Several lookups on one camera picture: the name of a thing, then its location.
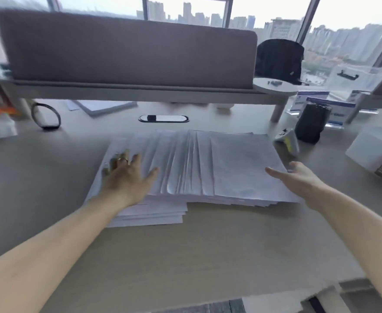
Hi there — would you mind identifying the black cylindrical container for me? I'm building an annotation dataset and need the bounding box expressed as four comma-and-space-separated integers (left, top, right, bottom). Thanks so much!
294, 102, 332, 145

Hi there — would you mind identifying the white and yellow handheld scanner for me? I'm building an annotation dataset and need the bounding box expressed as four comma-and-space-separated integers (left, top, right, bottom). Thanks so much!
274, 128, 300, 157

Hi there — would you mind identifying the white cardboard box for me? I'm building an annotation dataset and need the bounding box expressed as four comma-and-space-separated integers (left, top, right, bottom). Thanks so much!
345, 126, 382, 193

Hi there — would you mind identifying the acrylic sign holder blue card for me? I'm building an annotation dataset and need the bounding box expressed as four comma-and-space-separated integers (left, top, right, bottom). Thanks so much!
288, 90, 331, 115
304, 97, 356, 130

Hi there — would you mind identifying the black office chair back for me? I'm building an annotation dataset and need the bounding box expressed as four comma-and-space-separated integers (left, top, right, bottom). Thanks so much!
254, 38, 305, 86

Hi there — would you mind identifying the white desk shelf riser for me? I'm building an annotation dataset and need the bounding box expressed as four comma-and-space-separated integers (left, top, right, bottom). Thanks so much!
0, 77, 298, 123

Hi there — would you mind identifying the person's right hand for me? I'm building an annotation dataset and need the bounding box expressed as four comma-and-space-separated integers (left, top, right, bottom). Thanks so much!
265, 161, 327, 211

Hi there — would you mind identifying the person's left forearm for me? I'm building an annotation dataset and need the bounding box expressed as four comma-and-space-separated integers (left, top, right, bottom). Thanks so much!
0, 193, 136, 313

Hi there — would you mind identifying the mauve fabric desk divider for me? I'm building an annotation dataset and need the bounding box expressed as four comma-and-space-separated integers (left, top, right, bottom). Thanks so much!
0, 8, 258, 90

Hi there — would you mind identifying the black oval cable grommet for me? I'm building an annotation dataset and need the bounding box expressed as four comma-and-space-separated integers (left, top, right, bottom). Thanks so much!
138, 115, 190, 123

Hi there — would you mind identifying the clear plastic box black handle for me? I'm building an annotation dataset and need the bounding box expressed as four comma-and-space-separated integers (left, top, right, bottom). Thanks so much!
325, 63, 382, 94

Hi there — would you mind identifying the person's left hand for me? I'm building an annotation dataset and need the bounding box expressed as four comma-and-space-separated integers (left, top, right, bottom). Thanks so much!
100, 152, 161, 206

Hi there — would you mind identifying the black wristband loop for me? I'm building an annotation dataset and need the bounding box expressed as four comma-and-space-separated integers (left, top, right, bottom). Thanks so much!
31, 102, 62, 131

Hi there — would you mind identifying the thin white paper pile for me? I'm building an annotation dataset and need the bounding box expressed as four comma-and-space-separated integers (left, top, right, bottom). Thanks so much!
65, 100, 139, 117

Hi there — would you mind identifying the person's right forearm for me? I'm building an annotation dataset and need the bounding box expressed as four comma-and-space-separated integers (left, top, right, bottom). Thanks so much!
310, 183, 382, 313

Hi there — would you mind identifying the grey desk shelf riser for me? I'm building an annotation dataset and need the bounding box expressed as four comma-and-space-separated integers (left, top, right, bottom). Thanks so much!
345, 58, 382, 125

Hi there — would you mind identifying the stack of white paper sheets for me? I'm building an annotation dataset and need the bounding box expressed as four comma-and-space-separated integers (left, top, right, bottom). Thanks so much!
83, 128, 304, 228

